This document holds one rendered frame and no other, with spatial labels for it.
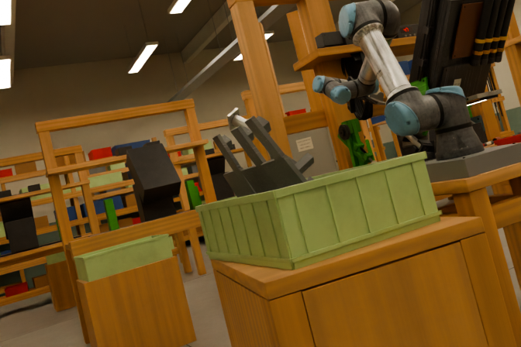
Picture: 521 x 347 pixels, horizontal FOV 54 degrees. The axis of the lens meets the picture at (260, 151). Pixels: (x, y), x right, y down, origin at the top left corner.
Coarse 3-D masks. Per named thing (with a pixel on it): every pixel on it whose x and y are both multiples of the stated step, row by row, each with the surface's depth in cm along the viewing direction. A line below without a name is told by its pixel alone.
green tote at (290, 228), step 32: (384, 160) 137; (416, 160) 122; (288, 192) 108; (320, 192) 112; (352, 192) 115; (384, 192) 118; (416, 192) 121; (224, 224) 141; (256, 224) 119; (288, 224) 108; (320, 224) 110; (352, 224) 113; (384, 224) 116; (416, 224) 120; (224, 256) 147; (256, 256) 123; (288, 256) 107; (320, 256) 109
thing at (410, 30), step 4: (412, 24) 278; (416, 24) 279; (400, 28) 274; (404, 28) 275; (408, 28) 276; (412, 28) 277; (416, 28) 278; (400, 32) 273; (404, 32) 274; (408, 32) 275; (412, 32) 277; (416, 32) 278; (396, 36) 273; (400, 36) 273; (404, 36) 274; (408, 36) 275; (344, 40) 258; (348, 40) 258; (344, 44) 259; (348, 44) 258
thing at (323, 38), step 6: (318, 36) 258; (324, 36) 255; (330, 36) 256; (336, 36) 258; (318, 42) 259; (324, 42) 254; (330, 42) 256; (336, 42) 257; (342, 42) 259; (318, 48) 260
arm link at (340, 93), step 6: (330, 84) 216; (336, 84) 214; (342, 84) 214; (348, 84) 214; (354, 84) 215; (324, 90) 219; (330, 90) 214; (336, 90) 211; (342, 90) 210; (348, 90) 211; (354, 90) 214; (330, 96) 214; (336, 96) 211; (342, 96) 211; (348, 96) 212; (354, 96) 216; (336, 102) 213; (342, 102) 213
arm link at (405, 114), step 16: (352, 16) 177; (368, 16) 178; (384, 16) 181; (352, 32) 180; (368, 32) 177; (368, 48) 176; (384, 48) 173; (384, 64) 171; (384, 80) 170; (400, 80) 168; (400, 96) 164; (416, 96) 163; (400, 112) 161; (416, 112) 161; (432, 112) 162; (400, 128) 164; (416, 128) 162; (432, 128) 165
